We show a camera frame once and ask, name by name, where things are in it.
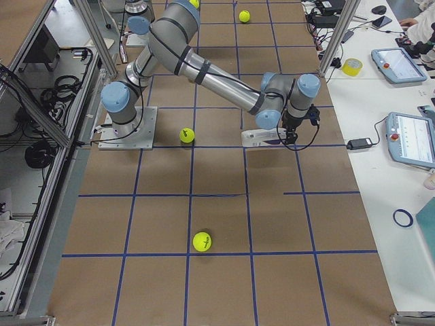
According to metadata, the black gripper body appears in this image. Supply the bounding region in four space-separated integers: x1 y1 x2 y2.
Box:
282 113 300 134

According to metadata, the white tennis ball can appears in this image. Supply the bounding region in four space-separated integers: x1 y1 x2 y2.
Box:
241 128 286 147

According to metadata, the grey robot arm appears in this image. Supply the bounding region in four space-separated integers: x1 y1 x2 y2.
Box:
101 1 321 145

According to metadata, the yellow tennis ball centre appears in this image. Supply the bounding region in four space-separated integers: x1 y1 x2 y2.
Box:
179 128 195 143

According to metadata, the yellow tennis ball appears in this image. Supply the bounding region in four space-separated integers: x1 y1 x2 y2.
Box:
192 232 212 253
239 10 251 23
179 128 195 143
190 0 200 9

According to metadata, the yellow tennis ball upper left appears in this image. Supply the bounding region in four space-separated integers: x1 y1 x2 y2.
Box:
239 10 251 23

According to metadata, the yellow tennis ball right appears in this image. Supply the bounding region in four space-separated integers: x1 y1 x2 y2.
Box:
192 232 212 253

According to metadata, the yellow tennis ball lower left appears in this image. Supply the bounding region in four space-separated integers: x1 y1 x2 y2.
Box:
190 0 200 9

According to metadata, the black power adapter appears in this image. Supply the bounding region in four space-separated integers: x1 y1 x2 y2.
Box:
346 137 374 150

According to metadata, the yellow tape roll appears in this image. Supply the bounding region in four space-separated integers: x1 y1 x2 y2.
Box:
342 58 363 77

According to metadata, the right teach pendant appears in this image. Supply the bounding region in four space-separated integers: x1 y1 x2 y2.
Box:
385 112 434 169

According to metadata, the teach pendant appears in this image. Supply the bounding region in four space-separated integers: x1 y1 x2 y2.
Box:
371 48 427 84
385 112 434 169

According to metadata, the left teach pendant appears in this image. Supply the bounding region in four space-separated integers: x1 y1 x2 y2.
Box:
371 48 427 84

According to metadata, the black smartphone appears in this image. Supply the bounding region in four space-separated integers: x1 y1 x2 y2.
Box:
371 16 392 29

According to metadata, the blue tape ring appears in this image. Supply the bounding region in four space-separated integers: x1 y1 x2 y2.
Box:
393 209 414 228

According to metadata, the aluminium frame post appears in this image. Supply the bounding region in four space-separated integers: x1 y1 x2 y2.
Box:
319 0 360 77

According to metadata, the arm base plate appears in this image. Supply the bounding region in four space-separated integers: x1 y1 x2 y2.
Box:
126 33 149 47
98 105 158 150

